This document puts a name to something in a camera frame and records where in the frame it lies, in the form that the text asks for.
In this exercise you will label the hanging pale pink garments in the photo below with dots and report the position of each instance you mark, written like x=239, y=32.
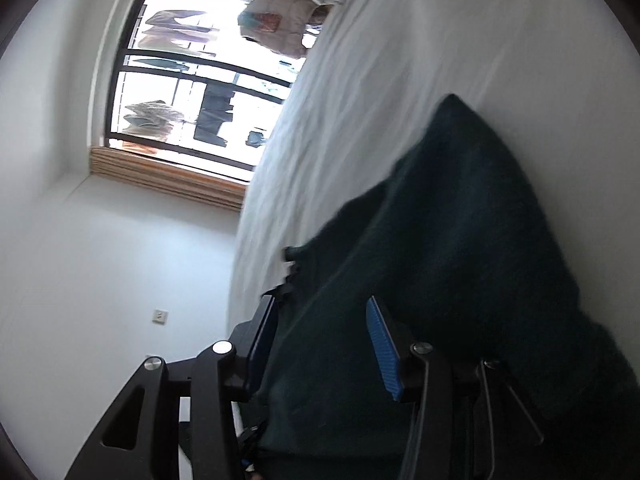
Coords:
x=175, y=27

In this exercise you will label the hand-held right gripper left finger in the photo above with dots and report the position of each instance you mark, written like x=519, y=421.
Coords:
x=260, y=342

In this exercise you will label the small hanging dark garment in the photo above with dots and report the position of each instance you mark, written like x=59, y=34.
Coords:
x=255, y=138

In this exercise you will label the dark green knit sweater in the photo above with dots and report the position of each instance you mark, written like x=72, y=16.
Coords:
x=450, y=240

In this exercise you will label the bed with white sheet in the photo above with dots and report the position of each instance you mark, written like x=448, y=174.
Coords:
x=375, y=70

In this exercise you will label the hanging dark pants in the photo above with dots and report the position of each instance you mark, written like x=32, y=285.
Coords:
x=215, y=110

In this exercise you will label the white puffer vest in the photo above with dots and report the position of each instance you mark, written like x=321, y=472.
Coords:
x=280, y=20

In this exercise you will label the hanging furry beige garment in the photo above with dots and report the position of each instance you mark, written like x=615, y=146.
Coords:
x=150, y=117

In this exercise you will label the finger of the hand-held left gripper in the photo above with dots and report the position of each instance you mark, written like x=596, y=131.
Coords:
x=291, y=260

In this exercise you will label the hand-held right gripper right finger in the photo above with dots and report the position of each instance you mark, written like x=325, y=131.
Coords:
x=382, y=355

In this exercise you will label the beige wall socket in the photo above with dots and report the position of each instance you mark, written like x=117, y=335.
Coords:
x=160, y=316

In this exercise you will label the black framed window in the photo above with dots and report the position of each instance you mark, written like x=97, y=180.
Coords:
x=165, y=85

